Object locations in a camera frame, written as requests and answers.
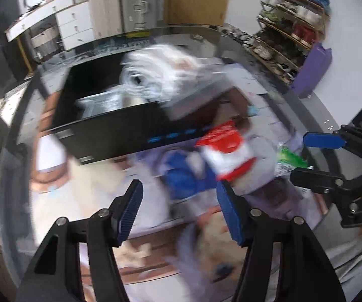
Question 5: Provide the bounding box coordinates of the cream suitcase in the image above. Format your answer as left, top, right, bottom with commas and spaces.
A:
86, 0, 124, 41

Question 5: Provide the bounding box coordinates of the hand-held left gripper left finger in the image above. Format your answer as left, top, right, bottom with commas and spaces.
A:
16, 179, 144, 302

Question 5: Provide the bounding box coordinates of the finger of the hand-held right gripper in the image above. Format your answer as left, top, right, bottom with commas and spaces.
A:
303, 67, 362, 158
291, 167, 362, 196

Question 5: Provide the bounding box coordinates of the pile of shoes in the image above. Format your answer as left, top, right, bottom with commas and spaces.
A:
227, 23, 259, 49

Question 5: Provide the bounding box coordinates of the green and white packet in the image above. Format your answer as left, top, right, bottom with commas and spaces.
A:
276, 144, 308, 177

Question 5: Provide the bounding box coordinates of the wooden shoe rack with shoes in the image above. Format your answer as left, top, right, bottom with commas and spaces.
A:
252, 0, 332, 85

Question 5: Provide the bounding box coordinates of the white desk with drawers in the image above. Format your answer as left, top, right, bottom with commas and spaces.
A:
4, 0, 95, 52

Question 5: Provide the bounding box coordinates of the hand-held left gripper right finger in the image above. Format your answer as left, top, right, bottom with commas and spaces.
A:
215, 181, 347, 302

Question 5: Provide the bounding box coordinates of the plastic bag with white cable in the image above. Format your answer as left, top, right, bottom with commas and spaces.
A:
119, 45, 221, 121

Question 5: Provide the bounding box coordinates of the silver suitcase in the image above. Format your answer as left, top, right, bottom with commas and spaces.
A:
120, 0, 166, 34

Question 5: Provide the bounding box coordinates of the red and white packet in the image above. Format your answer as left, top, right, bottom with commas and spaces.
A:
195, 120, 258, 183

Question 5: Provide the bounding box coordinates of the black storage box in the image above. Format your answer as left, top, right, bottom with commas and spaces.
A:
47, 50, 221, 165

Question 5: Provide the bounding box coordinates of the wicker basket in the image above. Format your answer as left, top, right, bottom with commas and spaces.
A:
30, 26, 60, 63

